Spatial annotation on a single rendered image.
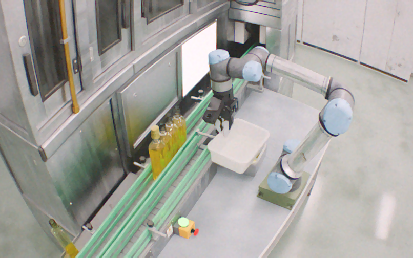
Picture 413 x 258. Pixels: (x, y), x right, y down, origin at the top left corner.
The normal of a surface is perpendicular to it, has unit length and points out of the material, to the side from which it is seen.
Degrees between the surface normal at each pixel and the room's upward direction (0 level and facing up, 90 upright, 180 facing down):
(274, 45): 90
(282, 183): 95
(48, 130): 90
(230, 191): 0
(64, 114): 90
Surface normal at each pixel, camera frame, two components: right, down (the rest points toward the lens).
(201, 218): 0.00, -0.78
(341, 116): -0.43, 0.44
